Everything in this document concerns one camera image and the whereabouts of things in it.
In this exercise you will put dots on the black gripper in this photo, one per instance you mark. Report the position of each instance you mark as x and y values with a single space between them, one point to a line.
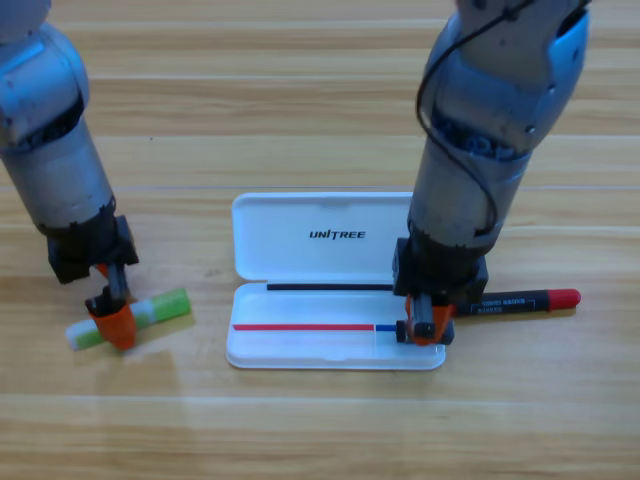
440 270
85 245

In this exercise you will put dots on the green and white highlighter pen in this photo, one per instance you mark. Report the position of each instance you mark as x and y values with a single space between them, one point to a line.
165 305

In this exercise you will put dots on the red and black marker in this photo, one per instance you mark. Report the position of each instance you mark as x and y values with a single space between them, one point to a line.
525 301

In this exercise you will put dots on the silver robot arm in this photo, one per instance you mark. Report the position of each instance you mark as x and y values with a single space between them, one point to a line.
450 200
55 165

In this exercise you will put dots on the white Unitree pencil case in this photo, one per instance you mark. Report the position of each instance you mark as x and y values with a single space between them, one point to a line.
300 260

